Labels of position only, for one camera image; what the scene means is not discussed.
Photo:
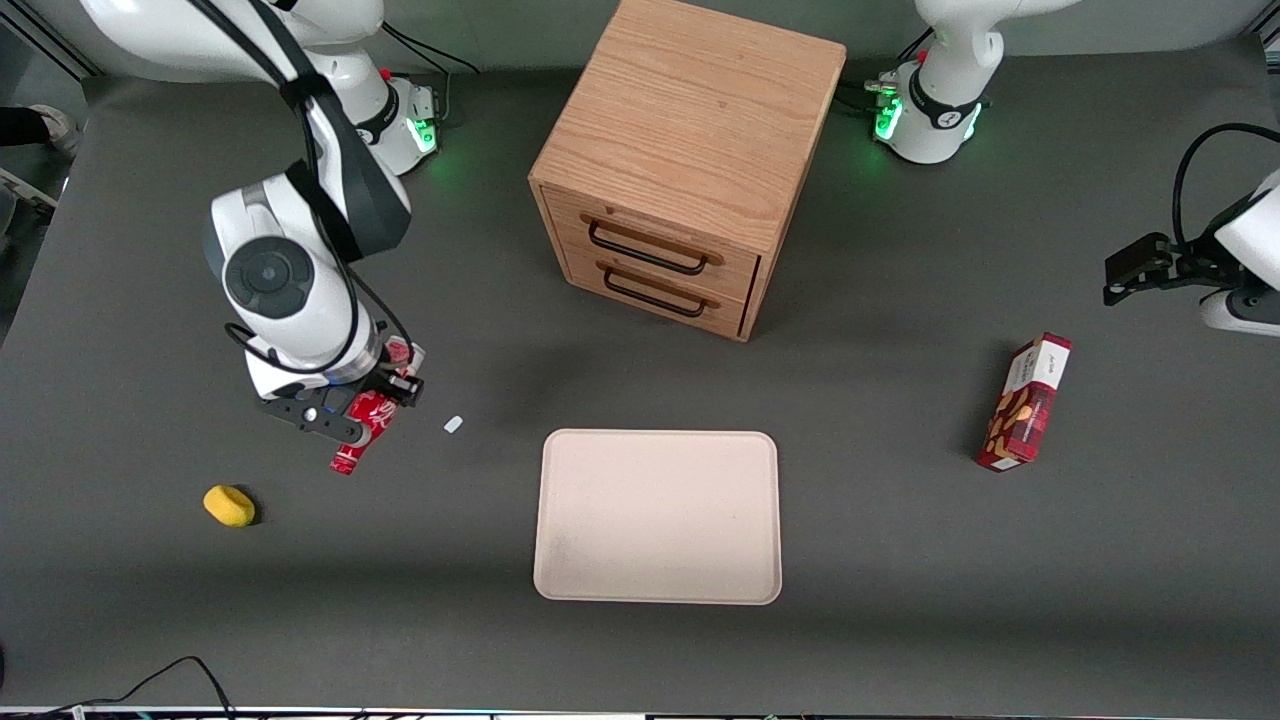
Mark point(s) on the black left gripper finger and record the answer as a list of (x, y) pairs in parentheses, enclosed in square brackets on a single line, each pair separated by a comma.
[(1138, 265)]

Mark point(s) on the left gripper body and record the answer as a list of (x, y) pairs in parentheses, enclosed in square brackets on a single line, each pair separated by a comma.
[(1180, 268)]

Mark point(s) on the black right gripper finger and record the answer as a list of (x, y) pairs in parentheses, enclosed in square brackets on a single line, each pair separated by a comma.
[(340, 425), (405, 388)]

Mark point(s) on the red coke bottle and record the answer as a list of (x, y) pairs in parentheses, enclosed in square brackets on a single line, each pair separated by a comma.
[(376, 412)]

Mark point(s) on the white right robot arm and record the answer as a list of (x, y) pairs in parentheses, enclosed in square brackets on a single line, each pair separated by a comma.
[(250, 215)]

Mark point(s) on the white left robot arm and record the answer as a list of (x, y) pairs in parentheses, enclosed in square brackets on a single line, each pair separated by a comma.
[(950, 90)]

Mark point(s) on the beige rectangular tray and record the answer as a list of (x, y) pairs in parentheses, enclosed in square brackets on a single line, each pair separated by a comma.
[(657, 517)]

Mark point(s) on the yellow sponge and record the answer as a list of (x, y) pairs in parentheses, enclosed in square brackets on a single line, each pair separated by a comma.
[(229, 506)]

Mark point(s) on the red plaid cookie box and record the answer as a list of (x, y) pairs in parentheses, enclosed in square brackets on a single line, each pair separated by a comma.
[(1025, 410)]

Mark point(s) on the grey shoe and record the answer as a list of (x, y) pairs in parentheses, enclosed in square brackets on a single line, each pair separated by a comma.
[(55, 125)]

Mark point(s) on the wooden drawer cabinet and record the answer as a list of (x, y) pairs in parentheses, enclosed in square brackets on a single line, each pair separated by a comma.
[(690, 120)]

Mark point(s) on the aluminium frame rail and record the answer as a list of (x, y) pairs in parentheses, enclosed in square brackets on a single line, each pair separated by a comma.
[(45, 35)]

